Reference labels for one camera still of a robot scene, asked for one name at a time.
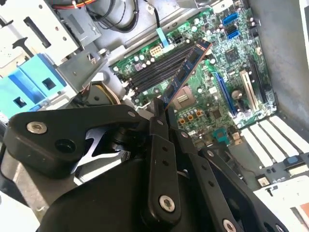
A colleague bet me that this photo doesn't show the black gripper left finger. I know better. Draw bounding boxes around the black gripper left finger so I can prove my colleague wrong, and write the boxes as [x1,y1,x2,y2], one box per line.
[3,97,182,227]

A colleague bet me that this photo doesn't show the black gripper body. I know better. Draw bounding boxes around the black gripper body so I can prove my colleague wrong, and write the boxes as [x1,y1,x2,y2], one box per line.
[40,156,206,232]

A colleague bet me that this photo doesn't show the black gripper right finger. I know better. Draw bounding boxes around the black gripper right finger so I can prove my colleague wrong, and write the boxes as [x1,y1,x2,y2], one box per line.
[168,105,292,232]

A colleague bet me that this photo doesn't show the RAM stick with black chips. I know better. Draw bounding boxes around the RAM stick with black chips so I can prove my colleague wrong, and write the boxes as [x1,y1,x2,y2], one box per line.
[163,40,213,108]

